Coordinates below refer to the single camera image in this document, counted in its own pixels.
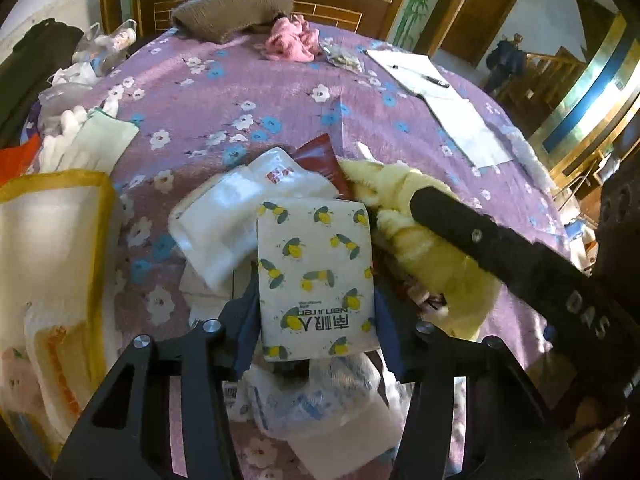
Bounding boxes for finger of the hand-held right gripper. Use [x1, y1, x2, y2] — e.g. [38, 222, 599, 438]
[410, 186, 551, 306]

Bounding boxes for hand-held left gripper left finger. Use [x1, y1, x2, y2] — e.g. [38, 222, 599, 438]
[52, 280, 263, 480]

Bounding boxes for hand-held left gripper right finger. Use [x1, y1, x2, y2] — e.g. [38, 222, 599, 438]
[372, 285, 583, 480]

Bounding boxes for yellow plush cloth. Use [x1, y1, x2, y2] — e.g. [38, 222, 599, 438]
[340, 159, 503, 341]

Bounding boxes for lemon print tissue pack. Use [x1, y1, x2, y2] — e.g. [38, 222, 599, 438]
[256, 199, 381, 362]

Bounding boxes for clear plastic bag blue print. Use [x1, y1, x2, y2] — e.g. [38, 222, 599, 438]
[225, 352, 386, 436]

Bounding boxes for white packet with red print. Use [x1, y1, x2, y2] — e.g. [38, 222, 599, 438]
[168, 147, 341, 291]

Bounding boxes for dark red packet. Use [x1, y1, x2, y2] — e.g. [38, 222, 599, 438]
[292, 133, 353, 196]

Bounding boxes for yellow rimmed storage box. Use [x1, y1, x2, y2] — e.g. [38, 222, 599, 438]
[0, 170, 118, 466]

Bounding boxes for white paper sheet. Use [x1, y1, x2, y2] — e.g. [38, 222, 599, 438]
[367, 49, 463, 97]
[422, 92, 515, 168]

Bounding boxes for wooden stair railing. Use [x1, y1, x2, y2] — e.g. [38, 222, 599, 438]
[495, 47, 586, 131]

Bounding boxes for white packet orange print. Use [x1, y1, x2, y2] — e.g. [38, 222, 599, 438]
[22, 305, 106, 436]

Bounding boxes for gold framed glass panel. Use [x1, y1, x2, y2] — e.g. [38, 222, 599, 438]
[530, 15, 640, 176]

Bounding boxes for clear bag of small items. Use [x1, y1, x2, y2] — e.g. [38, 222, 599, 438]
[320, 40, 368, 73]

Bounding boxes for wooden door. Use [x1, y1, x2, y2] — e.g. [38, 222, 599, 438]
[440, 0, 518, 66]

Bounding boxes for purple floral bedsheet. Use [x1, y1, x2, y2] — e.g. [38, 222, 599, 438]
[30, 22, 573, 480]

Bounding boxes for pale green cloth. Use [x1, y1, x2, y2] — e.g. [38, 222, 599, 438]
[60, 110, 141, 173]

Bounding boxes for pink knitted cloth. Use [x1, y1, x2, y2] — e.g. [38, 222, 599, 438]
[264, 15, 321, 63]

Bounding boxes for wooden headboard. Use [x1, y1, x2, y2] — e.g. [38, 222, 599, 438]
[100, 0, 421, 41]

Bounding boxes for white gloves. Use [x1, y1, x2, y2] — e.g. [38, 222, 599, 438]
[37, 97, 121, 171]

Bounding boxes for orange bag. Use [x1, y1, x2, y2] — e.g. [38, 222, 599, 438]
[0, 132, 43, 186]

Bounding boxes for white plastic bag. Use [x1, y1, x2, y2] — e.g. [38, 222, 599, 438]
[37, 62, 101, 136]

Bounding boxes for clear printed plastic bag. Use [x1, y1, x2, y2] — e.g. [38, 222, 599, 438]
[72, 19, 138, 76]

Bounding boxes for brown knitted hat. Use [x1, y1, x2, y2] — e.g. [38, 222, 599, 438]
[172, 0, 295, 43]

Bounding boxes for dark clothing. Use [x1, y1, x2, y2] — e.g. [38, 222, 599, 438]
[0, 17, 86, 148]

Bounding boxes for bamboo print wall panel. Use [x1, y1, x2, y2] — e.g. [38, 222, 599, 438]
[387, 0, 451, 51]

